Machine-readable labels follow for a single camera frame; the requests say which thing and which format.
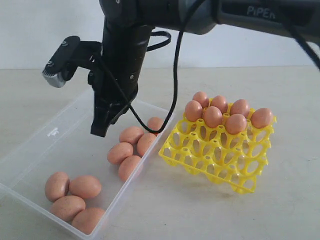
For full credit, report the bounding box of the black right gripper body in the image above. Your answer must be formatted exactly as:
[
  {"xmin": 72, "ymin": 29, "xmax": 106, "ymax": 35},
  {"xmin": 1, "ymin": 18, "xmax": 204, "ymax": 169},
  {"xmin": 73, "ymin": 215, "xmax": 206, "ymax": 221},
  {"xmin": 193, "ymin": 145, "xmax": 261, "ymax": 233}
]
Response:
[{"xmin": 94, "ymin": 23, "xmax": 153, "ymax": 110}]

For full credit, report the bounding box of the brown egg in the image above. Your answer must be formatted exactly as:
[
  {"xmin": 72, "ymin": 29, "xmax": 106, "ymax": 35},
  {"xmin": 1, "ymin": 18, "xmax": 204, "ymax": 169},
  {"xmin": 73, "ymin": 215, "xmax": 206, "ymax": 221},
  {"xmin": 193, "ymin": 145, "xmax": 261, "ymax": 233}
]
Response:
[
  {"xmin": 184, "ymin": 100, "xmax": 203, "ymax": 122},
  {"xmin": 49, "ymin": 195, "xmax": 86, "ymax": 222},
  {"xmin": 118, "ymin": 155, "xmax": 141, "ymax": 182},
  {"xmin": 250, "ymin": 108, "xmax": 274, "ymax": 129},
  {"xmin": 192, "ymin": 91, "xmax": 210, "ymax": 108},
  {"xmin": 107, "ymin": 142, "xmax": 134, "ymax": 165},
  {"xmin": 203, "ymin": 106, "xmax": 223, "ymax": 128},
  {"xmin": 136, "ymin": 132, "xmax": 156, "ymax": 157},
  {"xmin": 147, "ymin": 116, "xmax": 164, "ymax": 131},
  {"xmin": 229, "ymin": 99, "xmax": 250, "ymax": 118},
  {"xmin": 44, "ymin": 171, "xmax": 70, "ymax": 202},
  {"xmin": 69, "ymin": 175, "xmax": 102, "ymax": 199},
  {"xmin": 225, "ymin": 113, "xmax": 247, "ymax": 135},
  {"xmin": 210, "ymin": 95, "xmax": 228, "ymax": 114},
  {"xmin": 118, "ymin": 126, "xmax": 144, "ymax": 145}
]

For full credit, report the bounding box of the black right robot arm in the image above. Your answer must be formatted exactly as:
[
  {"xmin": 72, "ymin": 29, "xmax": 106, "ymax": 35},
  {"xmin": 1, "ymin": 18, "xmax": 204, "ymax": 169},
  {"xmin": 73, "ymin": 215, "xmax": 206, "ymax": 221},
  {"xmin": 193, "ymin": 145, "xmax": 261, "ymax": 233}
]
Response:
[{"xmin": 92, "ymin": 0, "xmax": 320, "ymax": 111}]

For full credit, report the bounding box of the clear plastic storage box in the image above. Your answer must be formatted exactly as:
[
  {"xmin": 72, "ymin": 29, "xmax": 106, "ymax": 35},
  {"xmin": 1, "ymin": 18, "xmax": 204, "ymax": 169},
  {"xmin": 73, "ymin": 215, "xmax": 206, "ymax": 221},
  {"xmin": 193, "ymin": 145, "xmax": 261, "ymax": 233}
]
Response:
[{"xmin": 0, "ymin": 90, "xmax": 175, "ymax": 240}]

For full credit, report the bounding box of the yellow plastic egg tray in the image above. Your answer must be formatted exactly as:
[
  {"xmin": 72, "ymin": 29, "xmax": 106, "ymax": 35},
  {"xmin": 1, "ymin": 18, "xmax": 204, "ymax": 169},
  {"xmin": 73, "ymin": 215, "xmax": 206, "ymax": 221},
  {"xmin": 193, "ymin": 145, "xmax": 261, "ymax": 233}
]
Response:
[{"xmin": 158, "ymin": 117, "xmax": 274, "ymax": 194}]

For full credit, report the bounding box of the black cable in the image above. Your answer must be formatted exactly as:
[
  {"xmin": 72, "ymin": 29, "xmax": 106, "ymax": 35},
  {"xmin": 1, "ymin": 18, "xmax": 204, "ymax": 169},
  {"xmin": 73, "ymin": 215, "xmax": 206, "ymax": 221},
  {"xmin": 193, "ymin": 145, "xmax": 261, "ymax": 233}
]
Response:
[{"xmin": 96, "ymin": 0, "xmax": 320, "ymax": 134}]

